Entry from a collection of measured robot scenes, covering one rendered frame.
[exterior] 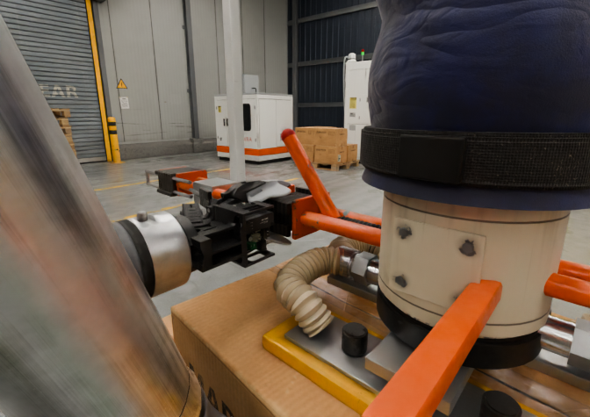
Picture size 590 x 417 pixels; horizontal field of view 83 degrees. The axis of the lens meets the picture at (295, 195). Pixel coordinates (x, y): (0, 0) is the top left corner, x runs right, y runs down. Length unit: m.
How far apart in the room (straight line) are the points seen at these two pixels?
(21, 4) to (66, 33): 0.86
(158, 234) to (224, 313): 0.19
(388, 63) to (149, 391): 0.30
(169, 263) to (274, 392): 0.17
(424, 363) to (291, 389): 0.20
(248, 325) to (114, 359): 0.29
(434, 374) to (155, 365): 0.16
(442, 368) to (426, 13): 0.25
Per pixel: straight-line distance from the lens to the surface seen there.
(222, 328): 0.48
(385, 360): 0.36
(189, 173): 0.76
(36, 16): 9.85
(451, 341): 0.24
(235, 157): 3.57
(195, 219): 0.45
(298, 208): 0.47
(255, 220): 0.42
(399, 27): 0.32
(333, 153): 7.28
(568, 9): 0.30
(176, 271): 0.38
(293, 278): 0.42
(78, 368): 0.20
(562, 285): 0.37
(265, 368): 0.42
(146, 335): 0.22
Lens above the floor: 1.22
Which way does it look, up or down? 14 degrees down
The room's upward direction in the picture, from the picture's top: straight up
